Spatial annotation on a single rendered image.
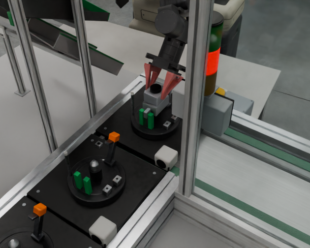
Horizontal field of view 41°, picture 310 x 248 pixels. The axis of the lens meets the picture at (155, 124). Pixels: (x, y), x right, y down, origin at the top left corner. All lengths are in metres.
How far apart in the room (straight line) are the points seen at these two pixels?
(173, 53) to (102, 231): 0.46
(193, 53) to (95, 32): 1.05
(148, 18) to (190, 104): 1.11
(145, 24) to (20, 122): 0.78
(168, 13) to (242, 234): 0.54
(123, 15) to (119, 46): 1.93
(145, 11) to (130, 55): 0.33
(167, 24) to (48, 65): 0.70
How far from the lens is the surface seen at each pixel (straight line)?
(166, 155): 1.04
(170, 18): 0.99
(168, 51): 1.05
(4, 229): 1.00
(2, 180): 1.23
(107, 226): 0.93
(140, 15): 1.89
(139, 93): 1.24
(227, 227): 1.00
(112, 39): 1.69
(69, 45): 1.11
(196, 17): 0.69
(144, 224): 0.96
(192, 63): 0.74
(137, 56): 1.59
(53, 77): 1.53
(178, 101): 0.85
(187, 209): 1.04
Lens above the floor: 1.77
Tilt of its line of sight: 45 degrees down
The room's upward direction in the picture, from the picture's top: straight up
